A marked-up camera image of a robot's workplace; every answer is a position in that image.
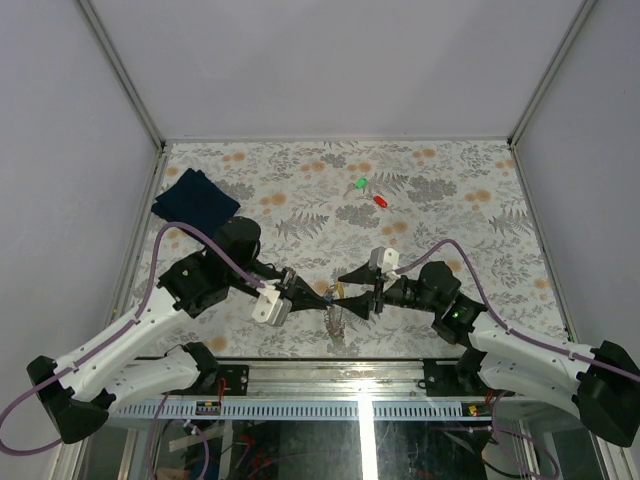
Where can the floral tablecloth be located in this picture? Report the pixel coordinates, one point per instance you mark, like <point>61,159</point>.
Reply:
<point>461,202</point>

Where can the red capped key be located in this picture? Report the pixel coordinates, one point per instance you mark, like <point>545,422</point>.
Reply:
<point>380,201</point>

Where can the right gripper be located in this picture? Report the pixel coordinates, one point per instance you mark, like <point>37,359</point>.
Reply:
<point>363,304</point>

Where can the dark blue folded cloth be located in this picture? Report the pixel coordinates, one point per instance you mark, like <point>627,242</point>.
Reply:
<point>196,201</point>

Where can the corner frame post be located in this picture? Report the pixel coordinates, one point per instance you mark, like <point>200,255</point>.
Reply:
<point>99,32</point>
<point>553,67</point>

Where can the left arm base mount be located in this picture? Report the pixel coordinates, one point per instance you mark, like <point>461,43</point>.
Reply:
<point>232,380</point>

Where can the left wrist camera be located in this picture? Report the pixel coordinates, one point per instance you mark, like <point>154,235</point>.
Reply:
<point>270,308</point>

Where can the right corner frame post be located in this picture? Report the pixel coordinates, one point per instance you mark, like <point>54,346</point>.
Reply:
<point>553,67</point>

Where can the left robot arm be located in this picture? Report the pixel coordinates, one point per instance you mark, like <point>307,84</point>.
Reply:
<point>80,390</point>

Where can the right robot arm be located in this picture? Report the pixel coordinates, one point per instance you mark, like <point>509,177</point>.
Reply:
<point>597,385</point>

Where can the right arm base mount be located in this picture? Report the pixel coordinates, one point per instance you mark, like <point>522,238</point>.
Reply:
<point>439,378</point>

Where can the aluminium front rail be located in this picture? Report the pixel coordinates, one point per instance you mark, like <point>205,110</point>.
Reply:
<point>288,379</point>

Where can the left corner frame post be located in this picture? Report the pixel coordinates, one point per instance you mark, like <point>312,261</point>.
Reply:
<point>99,32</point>

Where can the white slotted cable duct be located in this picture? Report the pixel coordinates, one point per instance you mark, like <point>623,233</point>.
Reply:
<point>251,409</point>

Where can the green capped key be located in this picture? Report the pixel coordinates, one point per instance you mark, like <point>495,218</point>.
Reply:
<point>358,184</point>

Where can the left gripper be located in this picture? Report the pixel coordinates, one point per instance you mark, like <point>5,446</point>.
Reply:
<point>302,296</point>

